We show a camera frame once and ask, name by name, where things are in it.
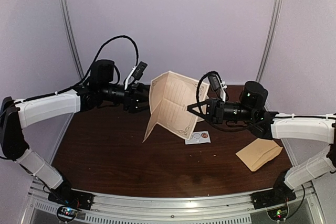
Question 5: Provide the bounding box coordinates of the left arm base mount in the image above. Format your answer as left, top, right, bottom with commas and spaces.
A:
48, 190, 94, 210

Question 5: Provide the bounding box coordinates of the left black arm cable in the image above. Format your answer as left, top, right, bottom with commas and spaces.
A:
78, 34, 140, 88

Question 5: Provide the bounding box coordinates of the aluminium frame post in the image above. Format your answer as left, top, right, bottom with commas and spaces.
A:
256, 0, 283, 82
59, 0, 85, 81

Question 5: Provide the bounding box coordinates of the left small circuit board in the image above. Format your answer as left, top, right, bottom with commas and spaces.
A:
56, 206, 78, 222

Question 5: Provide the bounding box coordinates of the small circuit board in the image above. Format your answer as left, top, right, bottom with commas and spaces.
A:
267, 206, 289, 222
56, 206, 78, 222

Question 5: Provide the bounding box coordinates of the cream letter paper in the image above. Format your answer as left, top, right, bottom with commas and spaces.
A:
144, 71, 200, 140

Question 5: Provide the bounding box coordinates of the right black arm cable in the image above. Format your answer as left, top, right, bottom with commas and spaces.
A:
195, 71, 224, 130

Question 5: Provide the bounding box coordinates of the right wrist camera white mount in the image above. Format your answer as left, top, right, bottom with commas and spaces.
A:
208, 74, 228, 102

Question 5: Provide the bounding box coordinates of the white sticker sheet with seal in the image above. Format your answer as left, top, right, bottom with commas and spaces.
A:
185, 131, 211, 145

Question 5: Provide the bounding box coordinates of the left aluminium frame post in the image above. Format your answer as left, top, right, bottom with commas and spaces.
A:
59, 0, 85, 81

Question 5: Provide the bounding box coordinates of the right aluminium frame post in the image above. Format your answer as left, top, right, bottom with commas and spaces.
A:
256, 0, 283, 82

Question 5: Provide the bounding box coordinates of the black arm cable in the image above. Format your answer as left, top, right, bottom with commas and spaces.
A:
78, 34, 140, 88
195, 71, 224, 130

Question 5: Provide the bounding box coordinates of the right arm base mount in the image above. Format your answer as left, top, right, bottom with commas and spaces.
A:
251, 189, 296, 209

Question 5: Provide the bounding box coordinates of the brown kraft envelope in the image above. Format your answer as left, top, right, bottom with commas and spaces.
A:
236, 138, 283, 172

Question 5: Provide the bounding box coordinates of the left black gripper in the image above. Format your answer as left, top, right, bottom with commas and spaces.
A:
100, 83, 160, 114

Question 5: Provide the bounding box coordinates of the front aluminium rail base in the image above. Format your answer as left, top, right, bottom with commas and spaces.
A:
18, 186, 327, 223

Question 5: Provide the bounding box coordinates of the right small circuit board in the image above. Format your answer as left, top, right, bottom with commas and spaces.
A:
267, 206, 289, 222

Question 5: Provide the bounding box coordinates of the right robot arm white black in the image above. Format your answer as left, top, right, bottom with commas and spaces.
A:
187, 81, 335, 204

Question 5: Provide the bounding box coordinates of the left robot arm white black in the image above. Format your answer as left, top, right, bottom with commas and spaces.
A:
1, 60, 149, 205

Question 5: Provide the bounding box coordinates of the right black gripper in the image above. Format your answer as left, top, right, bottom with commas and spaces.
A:
187, 98, 256, 125

